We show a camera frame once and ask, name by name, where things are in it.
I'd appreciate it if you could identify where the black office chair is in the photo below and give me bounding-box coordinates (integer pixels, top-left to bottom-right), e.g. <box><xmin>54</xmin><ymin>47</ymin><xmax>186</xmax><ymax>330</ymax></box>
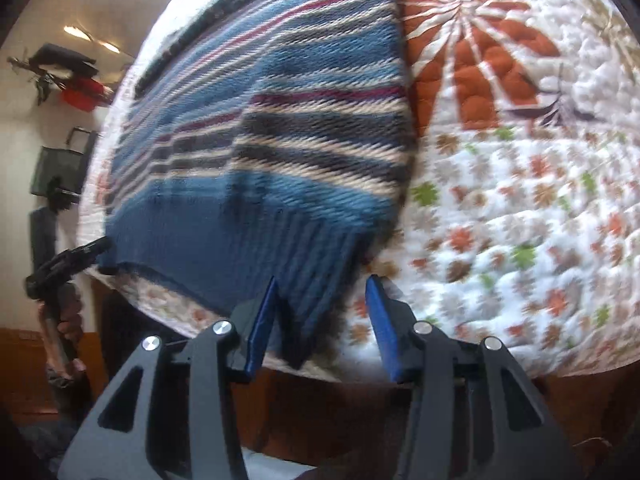
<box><xmin>30</xmin><ymin>127</ymin><xmax>99</xmax><ymax>214</ymax></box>

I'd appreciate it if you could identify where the blue striped knit sweater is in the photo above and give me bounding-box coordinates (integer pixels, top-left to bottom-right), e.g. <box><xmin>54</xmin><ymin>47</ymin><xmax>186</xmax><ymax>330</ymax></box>
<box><xmin>100</xmin><ymin>0</ymin><xmax>416</xmax><ymax>367</ymax></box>

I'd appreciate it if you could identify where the floral quilted bedspread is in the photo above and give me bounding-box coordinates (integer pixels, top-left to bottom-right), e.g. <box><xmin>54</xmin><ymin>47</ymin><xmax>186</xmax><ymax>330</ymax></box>
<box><xmin>77</xmin><ymin>0</ymin><xmax>640</xmax><ymax>380</ymax></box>

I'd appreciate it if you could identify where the person's left hand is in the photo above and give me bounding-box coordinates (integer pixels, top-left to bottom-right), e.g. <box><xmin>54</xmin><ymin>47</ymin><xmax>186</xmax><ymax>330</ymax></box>
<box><xmin>37</xmin><ymin>283</ymin><xmax>86</xmax><ymax>380</ymax></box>

